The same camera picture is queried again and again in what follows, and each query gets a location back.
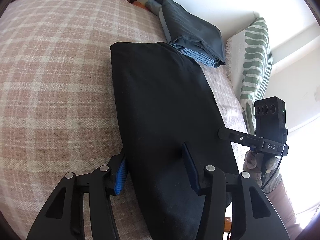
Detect green striped white pillow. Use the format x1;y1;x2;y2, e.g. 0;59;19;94
226;17;273;135

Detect folded dark grey garment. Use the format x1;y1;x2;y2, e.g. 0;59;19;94
145;0;226;65

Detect plaid beige bed blanket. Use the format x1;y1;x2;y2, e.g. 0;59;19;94
0;0;249;240

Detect pink sleeved right forearm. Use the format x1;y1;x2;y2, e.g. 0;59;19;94
263;175;302;239

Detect black camera box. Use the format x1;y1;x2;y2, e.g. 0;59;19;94
254;96;287;144

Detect gloved right hand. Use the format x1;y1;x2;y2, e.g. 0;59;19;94
243;151;280;186

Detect folded blue jeans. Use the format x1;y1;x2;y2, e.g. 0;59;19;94
172;44;220;68

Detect black Kappa pants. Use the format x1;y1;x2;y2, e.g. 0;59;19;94
110;42;238;239

